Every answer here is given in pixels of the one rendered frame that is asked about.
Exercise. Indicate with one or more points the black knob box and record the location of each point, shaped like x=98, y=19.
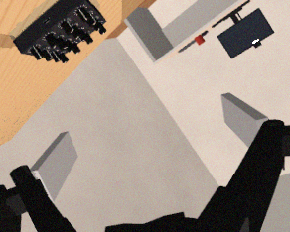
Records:
x=53, y=31

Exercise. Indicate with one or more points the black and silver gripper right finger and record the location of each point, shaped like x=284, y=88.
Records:
x=243, y=204

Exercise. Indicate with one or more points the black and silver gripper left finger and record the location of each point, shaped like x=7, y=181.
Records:
x=38, y=187

